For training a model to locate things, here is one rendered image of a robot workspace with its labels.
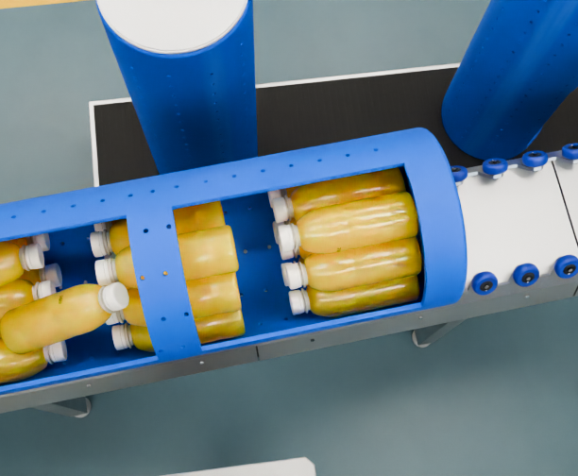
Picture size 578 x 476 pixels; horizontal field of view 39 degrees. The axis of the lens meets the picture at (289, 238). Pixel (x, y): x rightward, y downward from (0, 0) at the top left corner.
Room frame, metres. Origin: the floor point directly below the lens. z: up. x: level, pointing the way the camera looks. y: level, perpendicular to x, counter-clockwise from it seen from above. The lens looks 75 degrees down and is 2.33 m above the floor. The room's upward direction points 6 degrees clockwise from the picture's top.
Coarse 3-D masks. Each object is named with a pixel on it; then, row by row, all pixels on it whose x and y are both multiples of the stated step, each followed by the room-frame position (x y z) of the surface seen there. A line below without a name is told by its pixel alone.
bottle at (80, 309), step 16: (80, 288) 0.21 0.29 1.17; (96, 288) 0.21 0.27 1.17; (32, 304) 0.19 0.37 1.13; (48, 304) 0.19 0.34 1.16; (64, 304) 0.19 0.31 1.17; (80, 304) 0.19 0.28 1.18; (96, 304) 0.19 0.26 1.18; (16, 320) 0.16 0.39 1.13; (32, 320) 0.16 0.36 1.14; (48, 320) 0.16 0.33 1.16; (64, 320) 0.16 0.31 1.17; (80, 320) 0.17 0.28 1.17; (96, 320) 0.17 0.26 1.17; (16, 336) 0.14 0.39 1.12; (32, 336) 0.14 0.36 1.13; (48, 336) 0.14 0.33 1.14; (64, 336) 0.15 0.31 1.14; (16, 352) 0.12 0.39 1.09
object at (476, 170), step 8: (552, 152) 0.60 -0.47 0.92; (560, 152) 0.60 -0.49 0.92; (512, 160) 0.58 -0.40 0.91; (520, 160) 0.58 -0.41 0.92; (552, 160) 0.58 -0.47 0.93; (560, 160) 0.58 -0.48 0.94; (568, 160) 0.57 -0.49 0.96; (576, 160) 0.57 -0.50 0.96; (472, 168) 0.55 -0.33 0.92; (480, 168) 0.55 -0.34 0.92; (528, 168) 0.55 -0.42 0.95; (536, 168) 0.55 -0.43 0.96; (488, 176) 0.53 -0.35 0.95; (496, 176) 0.53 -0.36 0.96; (456, 184) 0.50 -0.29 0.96
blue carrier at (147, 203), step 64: (128, 192) 0.36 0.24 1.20; (192, 192) 0.36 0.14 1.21; (256, 192) 0.37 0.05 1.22; (448, 192) 0.39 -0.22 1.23; (64, 256) 0.30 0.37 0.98; (256, 256) 0.34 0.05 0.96; (448, 256) 0.30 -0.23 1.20; (192, 320) 0.18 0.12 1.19; (256, 320) 0.22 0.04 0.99; (320, 320) 0.22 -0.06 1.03; (0, 384) 0.07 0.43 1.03
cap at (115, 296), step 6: (114, 282) 0.22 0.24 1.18; (108, 288) 0.21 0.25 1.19; (114, 288) 0.21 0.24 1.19; (120, 288) 0.22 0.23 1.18; (126, 288) 0.22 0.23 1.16; (108, 294) 0.20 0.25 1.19; (114, 294) 0.21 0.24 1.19; (120, 294) 0.21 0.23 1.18; (126, 294) 0.21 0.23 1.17; (108, 300) 0.20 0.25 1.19; (114, 300) 0.20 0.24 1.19; (120, 300) 0.20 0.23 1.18; (126, 300) 0.20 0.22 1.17; (108, 306) 0.19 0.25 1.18; (114, 306) 0.19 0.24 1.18; (120, 306) 0.19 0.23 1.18; (126, 306) 0.19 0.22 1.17
